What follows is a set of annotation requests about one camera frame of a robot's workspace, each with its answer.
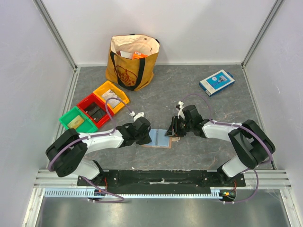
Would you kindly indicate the orange box in bag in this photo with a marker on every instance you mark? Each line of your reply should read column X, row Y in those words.
column 138, row 55

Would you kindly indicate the silver cards in yellow bin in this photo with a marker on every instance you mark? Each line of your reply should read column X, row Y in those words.
column 111, row 97

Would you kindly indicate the blue razor package box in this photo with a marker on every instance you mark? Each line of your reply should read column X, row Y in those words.
column 216, row 82

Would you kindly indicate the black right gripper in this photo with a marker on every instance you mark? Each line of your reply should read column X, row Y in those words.
column 175, row 126

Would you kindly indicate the black cards in red bin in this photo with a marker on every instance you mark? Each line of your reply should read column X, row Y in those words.
column 95, row 112

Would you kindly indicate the brown leather card holder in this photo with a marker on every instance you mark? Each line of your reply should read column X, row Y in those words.
column 160, row 140

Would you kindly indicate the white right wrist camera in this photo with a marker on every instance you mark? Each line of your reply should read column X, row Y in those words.
column 180, row 107

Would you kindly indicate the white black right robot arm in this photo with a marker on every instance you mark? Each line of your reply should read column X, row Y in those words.
column 251, row 144

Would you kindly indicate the yellow plastic bin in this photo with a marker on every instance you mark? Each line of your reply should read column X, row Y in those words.
column 109, row 85

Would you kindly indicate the red plastic bin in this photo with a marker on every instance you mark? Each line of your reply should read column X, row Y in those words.
column 87, row 101

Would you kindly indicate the yellow canvas tote bag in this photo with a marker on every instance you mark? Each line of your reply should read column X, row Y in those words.
column 128, row 73

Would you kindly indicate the green plastic bin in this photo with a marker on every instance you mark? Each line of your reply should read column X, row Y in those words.
column 87, row 127

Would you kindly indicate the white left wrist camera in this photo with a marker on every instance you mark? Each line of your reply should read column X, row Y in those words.
column 136, row 116

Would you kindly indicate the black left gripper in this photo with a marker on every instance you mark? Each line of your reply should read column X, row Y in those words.
column 147, row 139

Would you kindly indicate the gold card in green bin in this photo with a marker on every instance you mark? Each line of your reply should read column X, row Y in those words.
column 76, row 122

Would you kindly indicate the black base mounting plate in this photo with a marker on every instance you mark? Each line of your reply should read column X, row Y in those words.
column 204, row 178

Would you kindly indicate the white box in bag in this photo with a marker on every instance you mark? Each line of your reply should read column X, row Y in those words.
column 126, row 55

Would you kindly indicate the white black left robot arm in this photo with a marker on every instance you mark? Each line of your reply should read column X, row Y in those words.
column 67, row 153

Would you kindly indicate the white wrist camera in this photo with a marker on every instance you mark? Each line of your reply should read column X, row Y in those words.
column 136, row 116
column 180, row 107

